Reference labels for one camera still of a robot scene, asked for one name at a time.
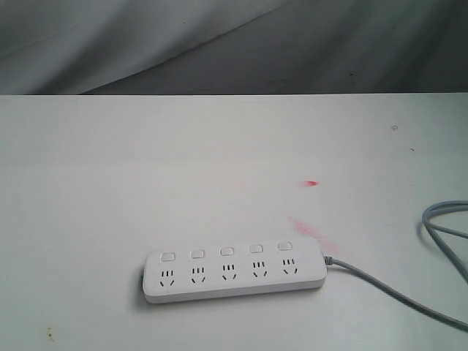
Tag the white backdrop cloth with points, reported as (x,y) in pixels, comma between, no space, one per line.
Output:
(233,47)

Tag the white power strip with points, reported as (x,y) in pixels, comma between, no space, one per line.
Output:
(228,270)

